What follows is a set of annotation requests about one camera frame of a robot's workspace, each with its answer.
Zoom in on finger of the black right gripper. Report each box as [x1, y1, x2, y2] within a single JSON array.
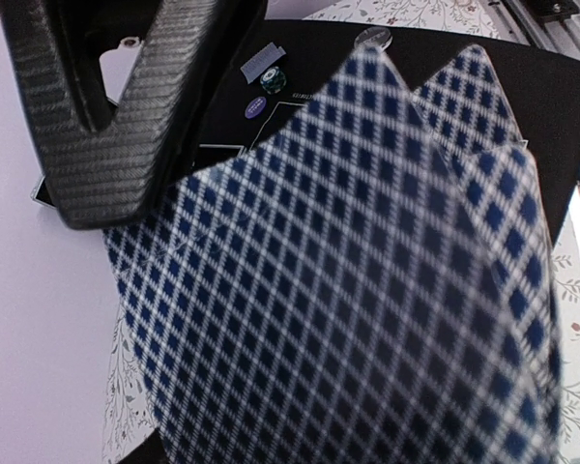
[[0, 0, 266, 230]]

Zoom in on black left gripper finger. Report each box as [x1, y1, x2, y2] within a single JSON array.
[[119, 429, 167, 464]]

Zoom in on purple small blind button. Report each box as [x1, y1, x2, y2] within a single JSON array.
[[244, 96, 267, 120]]

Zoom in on green blue chip stack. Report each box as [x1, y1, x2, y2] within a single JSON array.
[[259, 67, 287, 95]]

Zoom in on blue playing card deck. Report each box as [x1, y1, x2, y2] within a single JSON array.
[[104, 45, 561, 463]]

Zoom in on black white dealer button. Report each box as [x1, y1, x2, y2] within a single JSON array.
[[354, 26, 392, 50]]

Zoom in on aluminium poker chip case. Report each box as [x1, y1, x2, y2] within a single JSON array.
[[30, 176, 55, 210]]

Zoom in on black poker table mat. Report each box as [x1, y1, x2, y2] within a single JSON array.
[[183, 20, 580, 238]]

